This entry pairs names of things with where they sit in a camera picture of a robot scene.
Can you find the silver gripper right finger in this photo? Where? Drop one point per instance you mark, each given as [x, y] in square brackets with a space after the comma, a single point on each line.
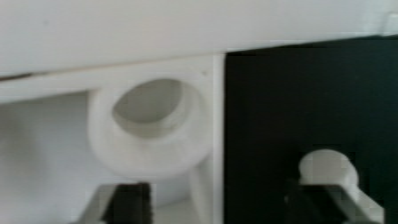
[320, 204]

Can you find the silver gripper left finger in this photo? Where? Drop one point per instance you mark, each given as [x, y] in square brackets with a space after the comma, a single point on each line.
[119, 205]

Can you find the white chair leg with tag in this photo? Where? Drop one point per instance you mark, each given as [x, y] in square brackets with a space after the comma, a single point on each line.
[327, 169]

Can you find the white chair seat part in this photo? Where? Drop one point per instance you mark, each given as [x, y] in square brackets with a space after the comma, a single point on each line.
[114, 125]

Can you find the white L-shaped fence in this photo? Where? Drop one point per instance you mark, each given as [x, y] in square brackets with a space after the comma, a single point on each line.
[76, 33]

